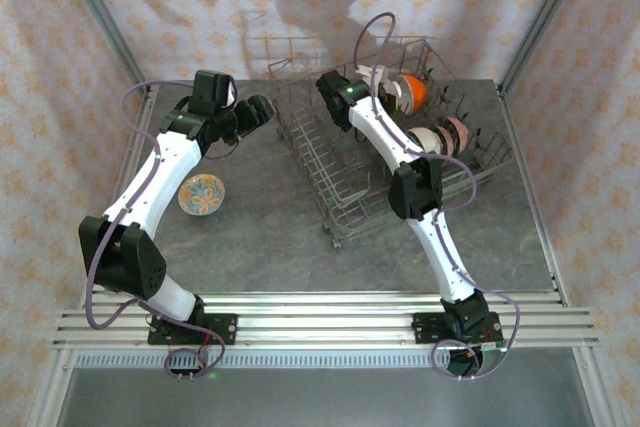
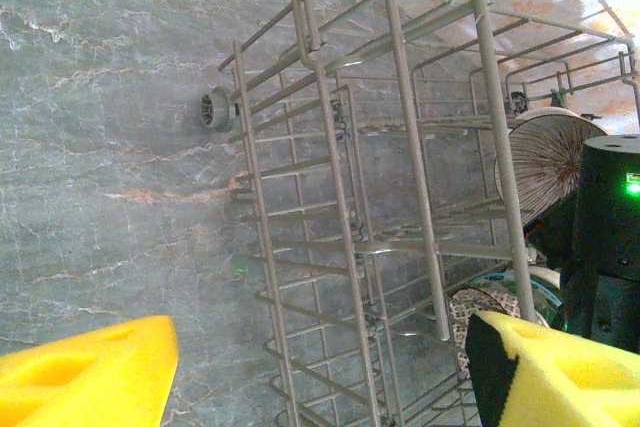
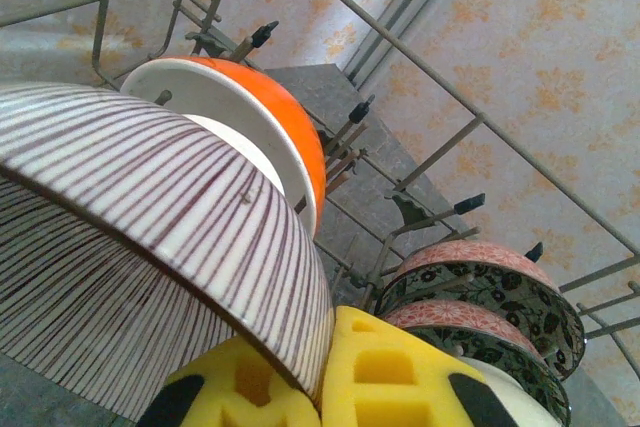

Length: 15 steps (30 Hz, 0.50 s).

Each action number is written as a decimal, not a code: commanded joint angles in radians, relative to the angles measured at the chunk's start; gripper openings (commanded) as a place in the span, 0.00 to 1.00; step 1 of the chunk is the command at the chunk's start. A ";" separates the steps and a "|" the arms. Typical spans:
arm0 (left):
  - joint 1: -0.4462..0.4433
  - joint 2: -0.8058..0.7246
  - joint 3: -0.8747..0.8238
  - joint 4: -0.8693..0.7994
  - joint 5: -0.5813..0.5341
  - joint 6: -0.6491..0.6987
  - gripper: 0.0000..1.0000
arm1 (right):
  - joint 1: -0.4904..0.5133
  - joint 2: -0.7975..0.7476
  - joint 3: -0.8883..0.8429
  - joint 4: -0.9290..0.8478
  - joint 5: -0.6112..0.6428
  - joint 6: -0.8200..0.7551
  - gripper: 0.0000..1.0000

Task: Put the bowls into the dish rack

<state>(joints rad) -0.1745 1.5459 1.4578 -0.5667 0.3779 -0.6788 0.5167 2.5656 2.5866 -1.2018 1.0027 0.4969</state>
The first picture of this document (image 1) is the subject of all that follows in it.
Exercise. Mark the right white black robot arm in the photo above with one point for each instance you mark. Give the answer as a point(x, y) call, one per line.
point(385, 132)

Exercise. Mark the aluminium rail base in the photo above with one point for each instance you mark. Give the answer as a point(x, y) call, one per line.
point(320, 319)

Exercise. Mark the aluminium frame leg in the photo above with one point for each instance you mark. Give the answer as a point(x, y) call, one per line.
point(50, 392)
point(595, 392)

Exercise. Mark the aluminium table side rail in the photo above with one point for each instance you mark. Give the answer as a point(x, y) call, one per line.
point(506, 102)
point(131, 162)

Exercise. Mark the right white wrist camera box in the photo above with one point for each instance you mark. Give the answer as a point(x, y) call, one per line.
point(380, 72)

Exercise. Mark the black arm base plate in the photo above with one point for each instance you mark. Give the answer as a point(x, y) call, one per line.
point(227, 322)
point(425, 327)

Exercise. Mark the green leaf pattern bowl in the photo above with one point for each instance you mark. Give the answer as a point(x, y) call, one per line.
point(427, 139)

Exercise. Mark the grey metal lower panel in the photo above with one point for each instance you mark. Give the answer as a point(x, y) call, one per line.
point(320, 397)

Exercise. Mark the green circuit board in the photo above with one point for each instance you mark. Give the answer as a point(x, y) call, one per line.
point(495, 346)

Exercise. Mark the orange bowl white inside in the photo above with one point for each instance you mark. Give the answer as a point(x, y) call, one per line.
point(415, 94)

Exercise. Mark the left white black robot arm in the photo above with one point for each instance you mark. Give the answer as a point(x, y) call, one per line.
point(160, 177)

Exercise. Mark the black connector block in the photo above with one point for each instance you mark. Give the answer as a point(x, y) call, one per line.
point(187, 373)

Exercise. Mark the blue orange flower bowl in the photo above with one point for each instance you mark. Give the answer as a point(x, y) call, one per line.
point(201, 195)

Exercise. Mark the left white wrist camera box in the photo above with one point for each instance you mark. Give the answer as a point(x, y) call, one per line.
point(232, 94)

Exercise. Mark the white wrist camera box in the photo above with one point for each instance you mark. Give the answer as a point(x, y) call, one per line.
point(380, 72)
point(232, 94)

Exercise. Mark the aluminium frame post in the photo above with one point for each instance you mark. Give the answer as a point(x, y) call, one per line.
point(104, 17)
point(542, 17)

